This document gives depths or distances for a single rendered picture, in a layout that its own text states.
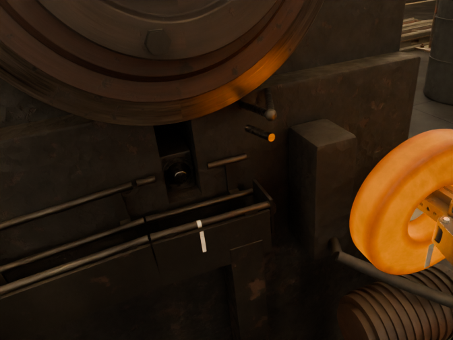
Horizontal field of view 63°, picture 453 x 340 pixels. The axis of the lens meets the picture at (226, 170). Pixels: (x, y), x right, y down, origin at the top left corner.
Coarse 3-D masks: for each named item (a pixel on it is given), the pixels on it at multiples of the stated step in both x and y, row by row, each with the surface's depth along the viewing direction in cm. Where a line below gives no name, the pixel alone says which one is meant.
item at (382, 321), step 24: (360, 288) 67; (384, 288) 65; (360, 312) 62; (384, 312) 61; (408, 312) 61; (432, 312) 62; (360, 336) 62; (384, 336) 59; (408, 336) 60; (432, 336) 61
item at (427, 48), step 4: (436, 0) 387; (436, 4) 388; (436, 8) 390; (436, 12) 392; (432, 24) 399; (432, 28) 400; (432, 32) 402; (432, 36) 404; (416, 48) 419; (420, 48) 415; (424, 48) 413; (428, 48) 410; (428, 52) 405
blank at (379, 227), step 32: (384, 160) 33; (416, 160) 31; (448, 160) 32; (384, 192) 32; (416, 192) 32; (352, 224) 36; (384, 224) 33; (416, 224) 39; (384, 256) 36; (416, 256) 37
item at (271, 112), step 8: (248, 104) 54; (272, 104) 46; (256, 112) 47; (264, 112) 43; (272, 112) 41; (272, 120) 41; (248, 128) 46; (256, 128) 45; (264, 136) 43; (272, 136) 43
